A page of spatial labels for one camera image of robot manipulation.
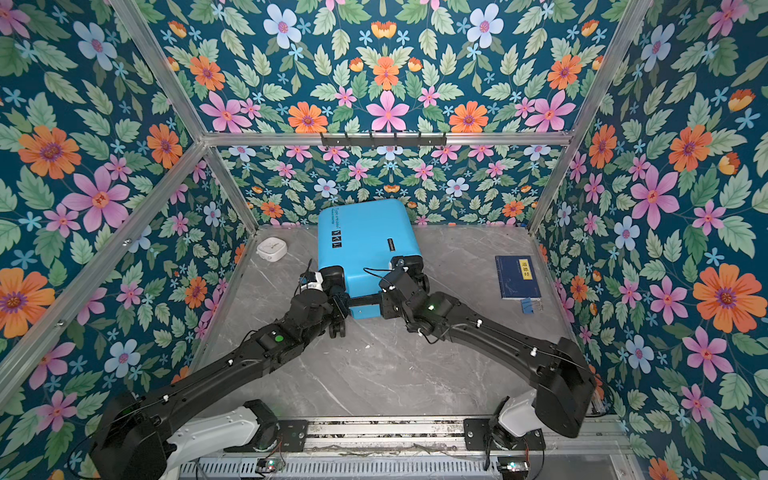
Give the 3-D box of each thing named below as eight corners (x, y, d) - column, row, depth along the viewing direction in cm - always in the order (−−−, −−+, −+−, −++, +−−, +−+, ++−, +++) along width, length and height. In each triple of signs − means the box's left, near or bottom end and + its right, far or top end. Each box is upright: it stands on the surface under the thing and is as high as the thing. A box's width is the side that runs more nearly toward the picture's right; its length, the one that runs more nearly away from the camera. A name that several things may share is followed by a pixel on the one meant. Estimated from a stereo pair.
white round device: (257, 257, 113) (252, 250, 110) (272, 242, 118) (268, 234, 115) (278, 266, 111) (274, 258, 107) (293, 249, 116) (289, 241, 112)
